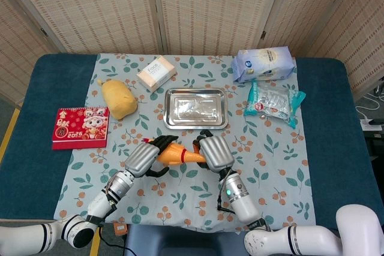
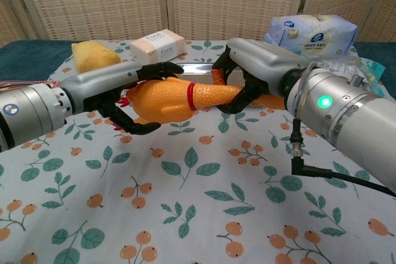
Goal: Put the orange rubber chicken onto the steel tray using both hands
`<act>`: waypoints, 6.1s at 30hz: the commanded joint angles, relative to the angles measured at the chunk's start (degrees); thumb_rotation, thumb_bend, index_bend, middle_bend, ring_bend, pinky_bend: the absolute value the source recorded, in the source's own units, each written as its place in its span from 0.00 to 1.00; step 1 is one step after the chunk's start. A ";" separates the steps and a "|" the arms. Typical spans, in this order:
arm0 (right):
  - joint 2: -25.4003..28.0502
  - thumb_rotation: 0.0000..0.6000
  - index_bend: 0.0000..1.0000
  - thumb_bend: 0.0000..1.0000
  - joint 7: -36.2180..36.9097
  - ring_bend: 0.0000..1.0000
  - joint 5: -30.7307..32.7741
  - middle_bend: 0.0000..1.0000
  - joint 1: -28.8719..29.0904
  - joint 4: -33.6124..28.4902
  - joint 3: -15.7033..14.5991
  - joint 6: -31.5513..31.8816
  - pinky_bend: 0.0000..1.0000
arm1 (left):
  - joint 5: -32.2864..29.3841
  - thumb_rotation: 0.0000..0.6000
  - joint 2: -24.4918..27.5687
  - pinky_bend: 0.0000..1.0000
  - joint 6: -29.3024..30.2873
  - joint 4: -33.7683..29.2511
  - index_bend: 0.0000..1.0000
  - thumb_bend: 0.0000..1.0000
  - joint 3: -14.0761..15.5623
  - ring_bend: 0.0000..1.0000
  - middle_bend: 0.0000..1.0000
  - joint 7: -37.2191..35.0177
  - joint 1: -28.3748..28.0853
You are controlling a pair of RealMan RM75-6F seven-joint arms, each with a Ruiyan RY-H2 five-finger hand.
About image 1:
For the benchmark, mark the teal clear snack package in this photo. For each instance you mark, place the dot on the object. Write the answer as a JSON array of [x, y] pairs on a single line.
[[273, 101]]

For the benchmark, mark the small orange tag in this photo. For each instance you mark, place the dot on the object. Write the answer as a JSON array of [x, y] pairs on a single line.
[[120, 228]]

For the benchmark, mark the orange rubber chicken toy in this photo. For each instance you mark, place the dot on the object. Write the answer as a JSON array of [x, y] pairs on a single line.
[[174, 155]]

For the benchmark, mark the yellow plush toy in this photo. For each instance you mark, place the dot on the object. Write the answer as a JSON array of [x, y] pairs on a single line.
[[118, 100]]

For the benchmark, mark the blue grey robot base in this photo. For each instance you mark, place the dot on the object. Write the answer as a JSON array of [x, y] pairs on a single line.
[[186, 242]]

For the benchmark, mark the floral tablecloth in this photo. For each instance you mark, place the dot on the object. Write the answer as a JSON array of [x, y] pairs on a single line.
[[186, 196]]

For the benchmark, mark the stainless steel tray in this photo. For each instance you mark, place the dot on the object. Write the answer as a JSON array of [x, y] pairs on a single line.
[[196, 109]]

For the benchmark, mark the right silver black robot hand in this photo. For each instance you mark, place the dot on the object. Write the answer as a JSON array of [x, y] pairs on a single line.
[[217, 152]]

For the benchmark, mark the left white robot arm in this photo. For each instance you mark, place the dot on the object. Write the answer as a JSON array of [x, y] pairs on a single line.
[[99, 205]]

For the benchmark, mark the dark teal table cover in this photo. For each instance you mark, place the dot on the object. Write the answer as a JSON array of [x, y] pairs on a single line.
[[36, 163]]

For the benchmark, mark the white power strip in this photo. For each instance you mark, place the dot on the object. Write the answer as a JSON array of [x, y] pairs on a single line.
[[372, 124]]

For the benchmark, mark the red 2026 desk calendar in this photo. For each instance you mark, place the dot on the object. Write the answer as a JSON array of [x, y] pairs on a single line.
[[79, 127]]

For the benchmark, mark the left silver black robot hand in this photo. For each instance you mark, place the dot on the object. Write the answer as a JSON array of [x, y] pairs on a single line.
[[141, 158]]

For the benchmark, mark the beige face soap box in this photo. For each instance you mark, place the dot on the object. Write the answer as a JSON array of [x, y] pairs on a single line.
[[156, 73]]

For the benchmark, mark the woven folding screen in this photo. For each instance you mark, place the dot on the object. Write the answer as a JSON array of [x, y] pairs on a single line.
[[210, 7]]

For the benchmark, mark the light blue tissue package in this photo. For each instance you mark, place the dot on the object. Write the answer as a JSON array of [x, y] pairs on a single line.
[[264, 62]]

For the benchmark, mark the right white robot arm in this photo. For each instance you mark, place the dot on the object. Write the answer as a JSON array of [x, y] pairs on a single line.
[[243, 202]]

